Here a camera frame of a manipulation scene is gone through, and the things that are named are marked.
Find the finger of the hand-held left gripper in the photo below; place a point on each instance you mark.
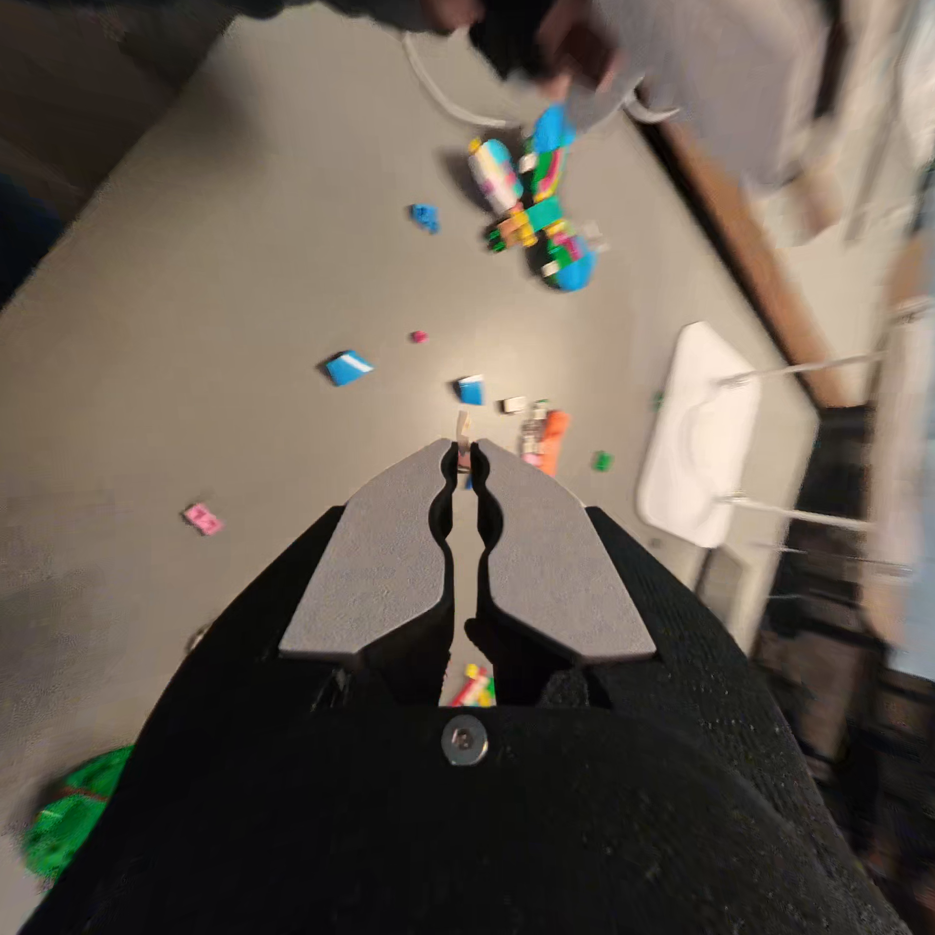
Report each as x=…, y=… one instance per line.
x=600, y=108

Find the metal chair frame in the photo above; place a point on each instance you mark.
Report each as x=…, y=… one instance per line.
x=803, y=367

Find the blue lego brick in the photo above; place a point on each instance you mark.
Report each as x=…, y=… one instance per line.
x=471, y=391

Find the white and black lego piece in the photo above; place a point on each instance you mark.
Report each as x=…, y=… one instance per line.
x=513, y=405

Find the green lego leaf piece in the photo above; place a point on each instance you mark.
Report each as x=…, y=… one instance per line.
x=602, y=461

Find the orange and white brick cluster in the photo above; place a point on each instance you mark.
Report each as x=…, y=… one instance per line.
x=551, y=442

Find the small white lego piece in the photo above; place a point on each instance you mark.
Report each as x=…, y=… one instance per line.
x=462, y=431

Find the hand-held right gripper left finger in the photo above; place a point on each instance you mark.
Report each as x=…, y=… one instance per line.
x=380, y=570

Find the person's left hand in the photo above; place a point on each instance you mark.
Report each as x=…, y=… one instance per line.
x=581, y=51

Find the green lego garden model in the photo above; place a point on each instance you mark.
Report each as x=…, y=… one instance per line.
x=73, y=818

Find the multicoloured lego model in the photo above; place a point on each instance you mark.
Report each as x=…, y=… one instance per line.
x=548, y=212

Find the pink lego plate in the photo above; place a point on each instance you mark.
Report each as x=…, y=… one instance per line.
x=203, y=519

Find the blue lego slope piece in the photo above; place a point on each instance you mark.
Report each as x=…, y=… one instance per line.
x=348, y=367

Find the small blue lego piece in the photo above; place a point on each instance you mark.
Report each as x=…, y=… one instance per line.
x=425, y=218

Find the small multicoloured lego cluster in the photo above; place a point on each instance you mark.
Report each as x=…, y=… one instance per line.
x=473, y=686

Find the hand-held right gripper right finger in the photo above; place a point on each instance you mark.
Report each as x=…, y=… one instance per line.
x=555, y=577

